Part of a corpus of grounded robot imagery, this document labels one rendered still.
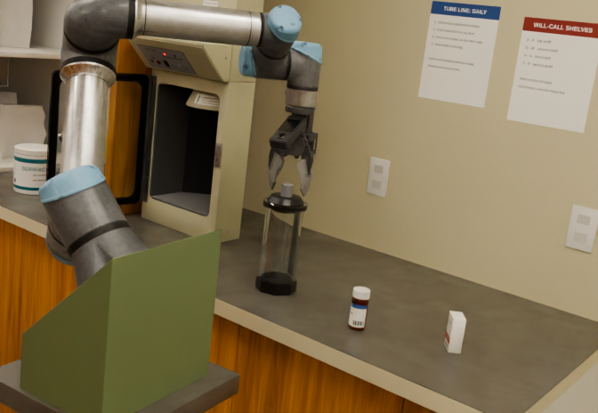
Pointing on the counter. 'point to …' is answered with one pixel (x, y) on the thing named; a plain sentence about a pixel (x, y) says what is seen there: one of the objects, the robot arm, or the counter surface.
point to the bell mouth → (205, 101)
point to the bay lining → (181, 144)
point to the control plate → (166, 59)
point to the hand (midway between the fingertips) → (286, 189)
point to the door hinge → (149, 138)
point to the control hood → (220, 52)
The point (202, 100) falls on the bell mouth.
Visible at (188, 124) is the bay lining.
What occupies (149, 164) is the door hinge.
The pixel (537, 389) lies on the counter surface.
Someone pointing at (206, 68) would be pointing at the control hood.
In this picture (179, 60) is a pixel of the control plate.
